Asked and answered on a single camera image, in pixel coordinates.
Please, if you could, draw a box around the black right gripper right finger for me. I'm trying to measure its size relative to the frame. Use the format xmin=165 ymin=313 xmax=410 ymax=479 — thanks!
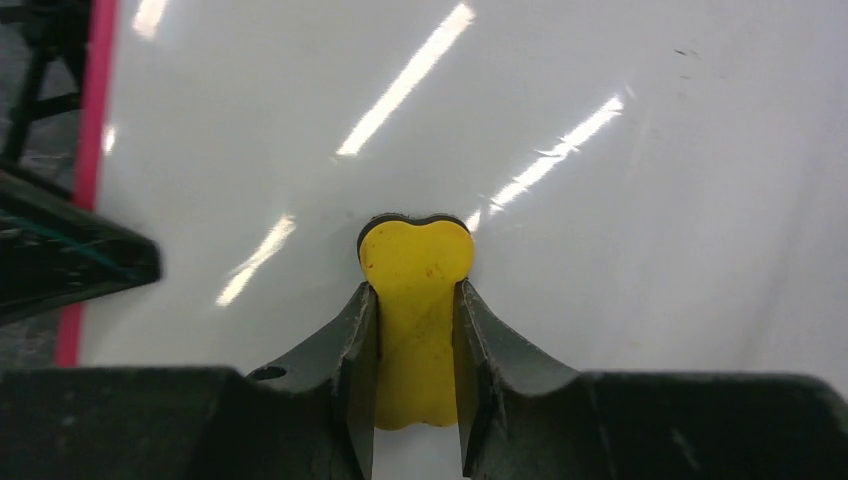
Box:
xmin=453 ymin=281 xmax=847 ymax=479

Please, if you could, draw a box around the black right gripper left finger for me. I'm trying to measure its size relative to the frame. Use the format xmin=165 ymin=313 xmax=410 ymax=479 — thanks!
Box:
xmin=1 ymin=283 xmax=379 ymax=479

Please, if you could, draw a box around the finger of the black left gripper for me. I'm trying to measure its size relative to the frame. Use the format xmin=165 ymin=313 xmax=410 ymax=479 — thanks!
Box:
xmin=1 ymin=172 xmax=162 ymax=326

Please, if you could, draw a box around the yellow whiteboard eraser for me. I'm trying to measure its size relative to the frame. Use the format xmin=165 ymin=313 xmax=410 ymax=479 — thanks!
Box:
xmin=357 ymin=213 xmax=475 ymax=431

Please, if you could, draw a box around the pink framed whiteboard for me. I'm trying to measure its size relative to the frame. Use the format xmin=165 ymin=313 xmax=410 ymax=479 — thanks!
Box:
xmin=54 ymin=0 xmax=848 ymax=480

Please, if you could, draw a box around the black microphone stand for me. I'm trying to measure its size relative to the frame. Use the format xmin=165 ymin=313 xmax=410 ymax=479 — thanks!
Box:
xmin=1 ymin=1 xmax=93 ymax=200

